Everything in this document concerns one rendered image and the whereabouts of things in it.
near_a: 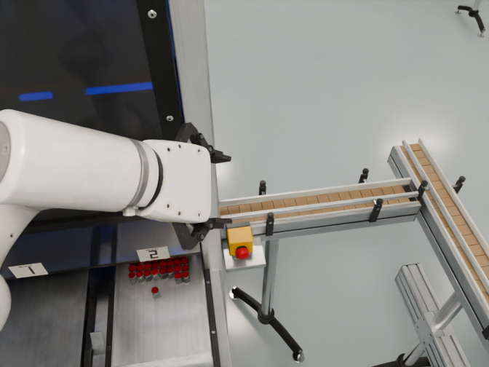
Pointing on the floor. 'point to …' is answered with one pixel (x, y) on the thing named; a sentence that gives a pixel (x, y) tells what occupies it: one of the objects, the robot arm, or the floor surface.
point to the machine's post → (198, 105)
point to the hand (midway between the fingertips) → (220, 190)
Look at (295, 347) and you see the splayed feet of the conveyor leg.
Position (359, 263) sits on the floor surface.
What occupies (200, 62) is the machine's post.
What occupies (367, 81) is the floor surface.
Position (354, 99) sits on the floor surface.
